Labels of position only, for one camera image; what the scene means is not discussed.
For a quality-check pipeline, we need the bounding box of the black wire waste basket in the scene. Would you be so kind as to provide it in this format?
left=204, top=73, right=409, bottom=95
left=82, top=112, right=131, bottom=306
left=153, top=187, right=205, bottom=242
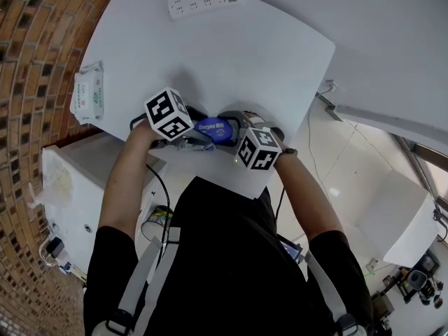
left=141, top=204, right=174, bottom=239

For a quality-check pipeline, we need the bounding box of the dark-framed window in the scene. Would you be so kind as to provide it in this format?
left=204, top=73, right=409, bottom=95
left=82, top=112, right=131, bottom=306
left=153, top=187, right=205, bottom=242
left=388, top=131, right=448, bottom=244

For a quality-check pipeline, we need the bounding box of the person's left forearm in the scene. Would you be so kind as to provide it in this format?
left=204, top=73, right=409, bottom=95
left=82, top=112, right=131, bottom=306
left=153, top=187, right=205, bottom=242
left=97, top=119, right=157, bottom=244

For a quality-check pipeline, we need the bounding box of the person's right hand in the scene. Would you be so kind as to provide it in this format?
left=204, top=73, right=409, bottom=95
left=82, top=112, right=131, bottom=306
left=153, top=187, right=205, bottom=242
left=244, top=111, right=286, bottom=151

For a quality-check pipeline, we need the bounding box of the white folding table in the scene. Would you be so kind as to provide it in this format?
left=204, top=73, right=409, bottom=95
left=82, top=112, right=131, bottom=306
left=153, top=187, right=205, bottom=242
left=79, top=0, right=336, bottom=200

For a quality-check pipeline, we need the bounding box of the chrome sink faucet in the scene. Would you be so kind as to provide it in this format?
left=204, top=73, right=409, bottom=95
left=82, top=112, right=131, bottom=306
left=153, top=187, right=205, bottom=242
left=38, top=239, right=59, bottom=267

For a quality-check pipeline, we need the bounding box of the blue label wet wipes pack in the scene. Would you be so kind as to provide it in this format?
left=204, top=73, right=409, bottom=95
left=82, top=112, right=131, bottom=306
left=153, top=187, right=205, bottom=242
left=176, top=115, right=242, bottom=153

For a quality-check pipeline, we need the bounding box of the blue screen device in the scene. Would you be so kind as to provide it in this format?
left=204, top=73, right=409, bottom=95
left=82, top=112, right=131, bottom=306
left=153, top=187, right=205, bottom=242
left=278, top=234, right=304, bottom=266

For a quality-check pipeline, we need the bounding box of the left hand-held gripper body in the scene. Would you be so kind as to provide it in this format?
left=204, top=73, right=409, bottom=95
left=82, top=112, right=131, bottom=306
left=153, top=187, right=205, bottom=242
left=143, top=86, right=195, bottom=150

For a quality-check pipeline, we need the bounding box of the white vanity sink cabinet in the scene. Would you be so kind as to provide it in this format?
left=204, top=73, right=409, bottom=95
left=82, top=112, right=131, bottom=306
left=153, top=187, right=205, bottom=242
left=41, top=131, right=169, bottom=286

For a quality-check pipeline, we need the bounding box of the black equipment pile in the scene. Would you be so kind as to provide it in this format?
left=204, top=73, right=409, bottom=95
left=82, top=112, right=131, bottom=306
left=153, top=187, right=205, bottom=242
left=367, top=252, right=448, bottom=328

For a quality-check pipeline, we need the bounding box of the black soap dispenser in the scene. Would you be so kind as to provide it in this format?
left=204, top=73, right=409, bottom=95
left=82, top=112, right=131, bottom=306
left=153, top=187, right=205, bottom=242
left=45, top=237, right=66, bottom=257

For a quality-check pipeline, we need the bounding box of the white power strip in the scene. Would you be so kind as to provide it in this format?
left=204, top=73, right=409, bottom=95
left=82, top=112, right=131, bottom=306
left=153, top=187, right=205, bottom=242
left=167, top=0, right=246, bottom=21

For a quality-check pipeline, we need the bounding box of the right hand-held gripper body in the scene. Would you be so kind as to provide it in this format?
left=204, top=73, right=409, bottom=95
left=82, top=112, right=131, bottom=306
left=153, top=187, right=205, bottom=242
left=233, top=116, right=283, bottom=172

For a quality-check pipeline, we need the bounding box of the person's right forearm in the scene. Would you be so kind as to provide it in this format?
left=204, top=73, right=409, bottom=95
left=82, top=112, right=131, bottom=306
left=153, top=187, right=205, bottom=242
left=272, top=148, right=346, bottom=244

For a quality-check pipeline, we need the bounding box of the white plastic bag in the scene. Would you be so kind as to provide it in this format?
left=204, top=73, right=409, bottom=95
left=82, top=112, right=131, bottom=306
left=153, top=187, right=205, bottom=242
left=29, top=159, right=74, bottom=209

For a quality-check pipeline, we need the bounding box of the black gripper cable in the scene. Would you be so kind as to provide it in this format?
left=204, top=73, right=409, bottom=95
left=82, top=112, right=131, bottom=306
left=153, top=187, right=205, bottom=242
left=145, top=162, right=172, bottom=230
left=274, top=187, right=286, bottom=220

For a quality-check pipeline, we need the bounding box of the white wall socket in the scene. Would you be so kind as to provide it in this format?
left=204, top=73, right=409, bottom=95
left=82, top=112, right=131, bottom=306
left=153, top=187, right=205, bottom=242
left=323, top=79, right=346, bottom=94

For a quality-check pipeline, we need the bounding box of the person's black-clothed torso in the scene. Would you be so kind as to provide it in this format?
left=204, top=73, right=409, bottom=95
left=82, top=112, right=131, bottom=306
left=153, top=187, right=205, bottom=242
left=83, top=176, right=374, bottom=336

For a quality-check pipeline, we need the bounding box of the white wipe pack green print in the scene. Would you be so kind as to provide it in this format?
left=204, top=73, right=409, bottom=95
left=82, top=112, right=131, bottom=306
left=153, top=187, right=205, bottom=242
left=69, top=60, right=105, bottom=125

